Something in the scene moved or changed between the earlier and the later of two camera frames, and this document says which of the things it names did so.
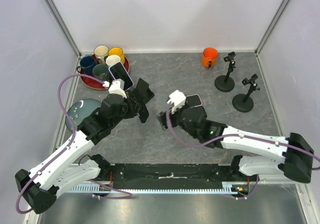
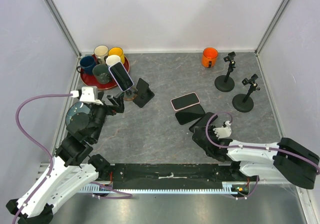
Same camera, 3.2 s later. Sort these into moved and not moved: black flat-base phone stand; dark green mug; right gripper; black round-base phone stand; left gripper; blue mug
Moved: right gripper; left gripper
Not moved: black flat-base phone stand; blue mug; black round-base phone stand; dark green mug
